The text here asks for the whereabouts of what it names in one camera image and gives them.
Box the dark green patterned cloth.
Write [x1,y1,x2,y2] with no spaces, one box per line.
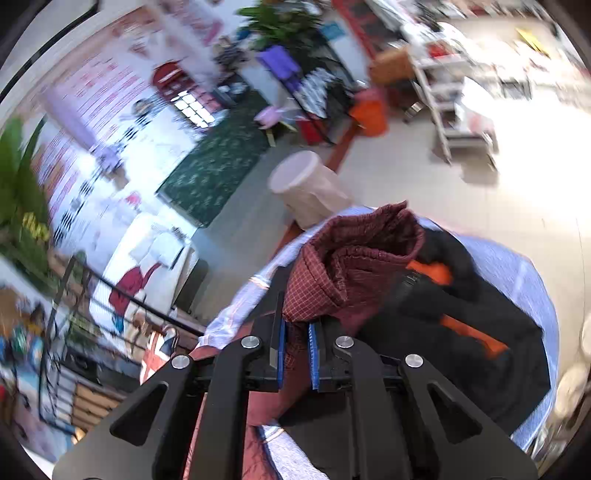
[156,90,270,229]

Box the orange bucket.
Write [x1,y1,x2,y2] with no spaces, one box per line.
[348,89,389,137]

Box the black and white striped cloth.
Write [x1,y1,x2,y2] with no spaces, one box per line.
[298,68,354,118]

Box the maroon checked shirt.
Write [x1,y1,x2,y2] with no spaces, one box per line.
[182,201,426,480]

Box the white metal shelf rack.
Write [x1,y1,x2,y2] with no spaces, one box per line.
[401,21,499,172]

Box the wall poster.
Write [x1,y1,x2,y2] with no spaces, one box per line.
[30,0,222,319]

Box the green leafy plant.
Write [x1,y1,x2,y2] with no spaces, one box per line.
[0,116,52,278]

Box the green potted plant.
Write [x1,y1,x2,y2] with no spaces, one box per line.
[236,0,324,52]

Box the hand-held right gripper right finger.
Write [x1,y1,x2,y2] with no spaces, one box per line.
[308,318,540,480]

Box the light blue bed sheet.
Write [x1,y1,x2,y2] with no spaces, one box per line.
[198,206,560,480]

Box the pink small stool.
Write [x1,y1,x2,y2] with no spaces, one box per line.
[255,105,283,146]

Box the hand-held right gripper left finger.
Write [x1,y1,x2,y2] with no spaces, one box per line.
[52,266,289,480]

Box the purple folding chair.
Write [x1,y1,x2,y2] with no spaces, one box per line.
[256,45,303,90]

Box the black and orange jacket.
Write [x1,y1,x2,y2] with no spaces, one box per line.
[277,227,553,437]

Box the white round stool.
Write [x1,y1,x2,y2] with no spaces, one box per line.
[268,151,354,230]

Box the brown cardboard box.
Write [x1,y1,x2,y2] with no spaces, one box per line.
[368,47,414,85]

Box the black metal rack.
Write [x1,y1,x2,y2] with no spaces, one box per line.
[37,256,206,432]

